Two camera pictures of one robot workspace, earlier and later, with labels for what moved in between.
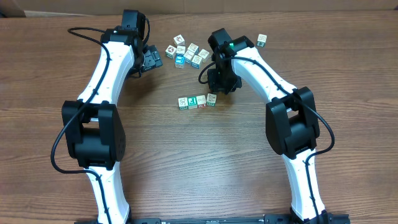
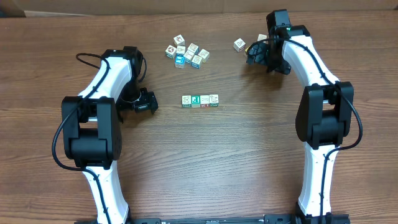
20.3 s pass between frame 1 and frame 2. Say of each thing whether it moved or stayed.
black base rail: stayed
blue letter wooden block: stayed
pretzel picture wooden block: stayed
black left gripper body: moved
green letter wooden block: moved
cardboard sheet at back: stayed
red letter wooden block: moved
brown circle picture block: stayed
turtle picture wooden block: stayed
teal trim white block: stayed
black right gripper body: moved
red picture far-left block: stayed
